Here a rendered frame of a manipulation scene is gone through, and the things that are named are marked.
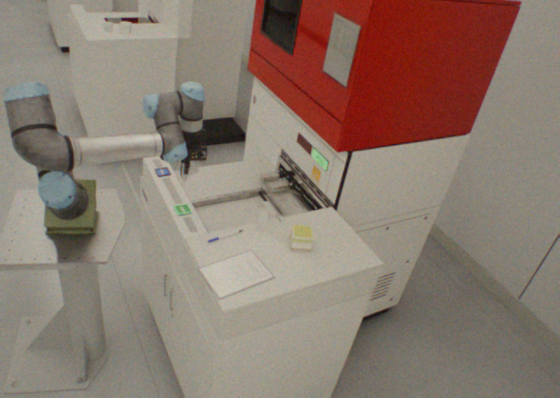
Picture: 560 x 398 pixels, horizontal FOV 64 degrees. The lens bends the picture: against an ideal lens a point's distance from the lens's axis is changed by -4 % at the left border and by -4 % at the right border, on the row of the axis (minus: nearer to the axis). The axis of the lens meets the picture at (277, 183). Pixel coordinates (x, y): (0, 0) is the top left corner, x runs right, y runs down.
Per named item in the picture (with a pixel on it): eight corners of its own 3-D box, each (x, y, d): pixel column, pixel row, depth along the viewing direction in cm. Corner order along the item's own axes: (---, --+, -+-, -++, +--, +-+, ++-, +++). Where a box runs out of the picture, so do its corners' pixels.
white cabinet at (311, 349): (244, 271, 287) (261, 158, 241) (327, 408, 220) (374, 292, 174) (140, 297, 257) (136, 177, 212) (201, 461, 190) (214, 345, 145)
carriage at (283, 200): (273, 180, 220) (274, 175, 218) (313, 228, 195) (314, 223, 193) (258, 183, 216) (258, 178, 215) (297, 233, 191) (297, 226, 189)
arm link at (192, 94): (174, 81, 148) (199, 79, 152) (173, 112, 154) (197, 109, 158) (184, 91, 142) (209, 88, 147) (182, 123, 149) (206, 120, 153)
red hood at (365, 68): (365, 65, 264) (393, -45, 231) (470, 133, 208) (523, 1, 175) (245, 69, 229) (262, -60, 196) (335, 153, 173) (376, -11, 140)
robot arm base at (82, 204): (45, 218, 170) (38, 214, 161) (51, 178, 174) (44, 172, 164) (87, 221, 174) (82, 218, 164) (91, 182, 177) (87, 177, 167)
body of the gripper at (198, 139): (206, 162, 162) (208, 131, 156) (182, 165, 158) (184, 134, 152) (199, 150, 168) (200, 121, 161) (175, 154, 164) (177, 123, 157)
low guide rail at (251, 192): (282, 188, 221) (283, 183, 219) (283, 191, 219) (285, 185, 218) (178, 207, 198) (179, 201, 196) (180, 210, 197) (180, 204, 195)
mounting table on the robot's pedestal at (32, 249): (-3, 289, 163) (-11, 264, 156) (22, 213, 198) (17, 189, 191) (123, 286, 175) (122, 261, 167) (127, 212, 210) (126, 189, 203)
